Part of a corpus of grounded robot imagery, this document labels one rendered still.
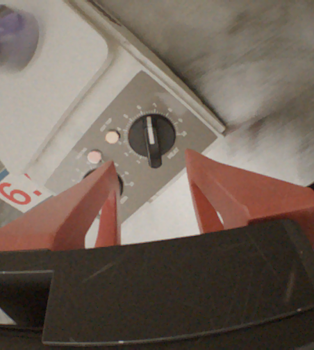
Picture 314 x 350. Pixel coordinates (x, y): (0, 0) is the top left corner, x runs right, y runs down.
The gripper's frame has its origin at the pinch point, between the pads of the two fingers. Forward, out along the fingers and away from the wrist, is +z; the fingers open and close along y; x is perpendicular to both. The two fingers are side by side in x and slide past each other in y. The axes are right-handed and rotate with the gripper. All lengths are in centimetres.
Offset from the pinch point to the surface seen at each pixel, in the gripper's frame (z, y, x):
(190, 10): 14.6, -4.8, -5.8
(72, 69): 6.7, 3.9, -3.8
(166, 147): 6.9, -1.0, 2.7
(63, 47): 7.5, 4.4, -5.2
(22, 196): 13.0, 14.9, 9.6
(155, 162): 5.5, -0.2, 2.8
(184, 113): 7.3, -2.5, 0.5
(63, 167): 7.3, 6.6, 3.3
